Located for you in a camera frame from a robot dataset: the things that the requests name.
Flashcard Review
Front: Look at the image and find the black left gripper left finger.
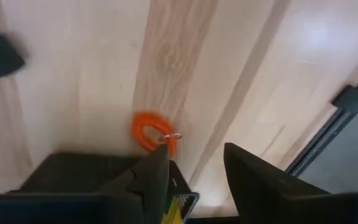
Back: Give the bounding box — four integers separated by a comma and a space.
99, 144, 170, 224

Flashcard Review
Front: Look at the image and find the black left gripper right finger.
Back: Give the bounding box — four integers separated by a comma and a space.
223, 142, 331, 224

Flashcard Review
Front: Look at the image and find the orange coil wristband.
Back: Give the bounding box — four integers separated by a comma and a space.
131, 111, 183, 158

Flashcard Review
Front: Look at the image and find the black plastic basket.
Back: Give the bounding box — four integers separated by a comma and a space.
6, 151, 192, 195

